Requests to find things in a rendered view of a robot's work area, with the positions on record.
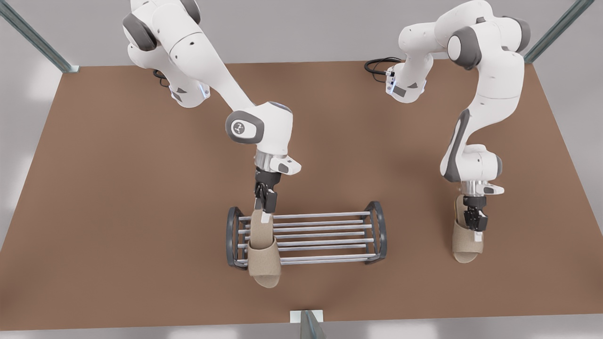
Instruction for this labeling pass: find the beige slipper shoe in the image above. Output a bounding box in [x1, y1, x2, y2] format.
[247, 209, 282, 289]
[452, 195, 484, 264]

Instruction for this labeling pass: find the dark metal shoe rack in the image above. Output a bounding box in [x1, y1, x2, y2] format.
[226, 201, 388, 269]

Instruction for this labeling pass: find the silver frame post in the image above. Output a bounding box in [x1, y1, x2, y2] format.
[523, 0, 595, 65]
[0, 0, 80, 74]
[289, 309, 326, 339]

